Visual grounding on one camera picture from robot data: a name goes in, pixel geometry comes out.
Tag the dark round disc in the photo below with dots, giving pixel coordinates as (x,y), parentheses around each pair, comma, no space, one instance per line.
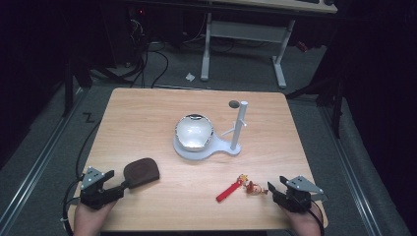
(233,104)

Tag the white hook stand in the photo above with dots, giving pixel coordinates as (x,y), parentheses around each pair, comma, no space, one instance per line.
(236,131)

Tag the dark brown pouch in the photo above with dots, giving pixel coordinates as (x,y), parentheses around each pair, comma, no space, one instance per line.
(141,172)

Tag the crumpled white paper scrap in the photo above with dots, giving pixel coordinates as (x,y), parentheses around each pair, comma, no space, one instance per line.
(190,77)

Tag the person's left hand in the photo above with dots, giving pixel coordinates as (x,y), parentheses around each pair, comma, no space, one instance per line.
(90,218)

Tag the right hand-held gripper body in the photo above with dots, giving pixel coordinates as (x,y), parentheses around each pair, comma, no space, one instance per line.
(296,193)

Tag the white metal desk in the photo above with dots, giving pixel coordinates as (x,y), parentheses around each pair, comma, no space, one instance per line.
(246,32)

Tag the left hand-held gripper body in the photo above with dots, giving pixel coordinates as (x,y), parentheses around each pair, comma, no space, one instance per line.
(96,196)

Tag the black metal stand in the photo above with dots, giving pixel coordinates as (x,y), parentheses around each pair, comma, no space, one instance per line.
(337,98)
(68,88)

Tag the grey floor rail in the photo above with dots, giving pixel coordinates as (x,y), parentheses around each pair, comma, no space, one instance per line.
(350,170)
(36,164)

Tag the small red object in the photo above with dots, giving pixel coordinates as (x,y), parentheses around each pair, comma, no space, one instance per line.
(302,46)

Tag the shiny silver bowl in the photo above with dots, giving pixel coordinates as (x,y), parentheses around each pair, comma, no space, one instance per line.
(194,132)

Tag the person's right hand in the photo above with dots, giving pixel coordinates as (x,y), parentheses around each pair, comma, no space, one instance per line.
(303,223)

